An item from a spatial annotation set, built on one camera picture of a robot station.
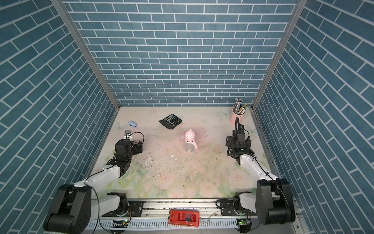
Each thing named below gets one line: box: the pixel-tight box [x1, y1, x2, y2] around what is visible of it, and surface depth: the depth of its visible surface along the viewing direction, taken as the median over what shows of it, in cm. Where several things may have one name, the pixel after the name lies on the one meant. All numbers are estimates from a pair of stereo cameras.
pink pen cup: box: [230, 106, 246, 126], surface depth 107 cm
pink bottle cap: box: [182, 128, 196, 142], surface depth 85 cm
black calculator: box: [158, 114, 183, 130], surface depth 110 cm
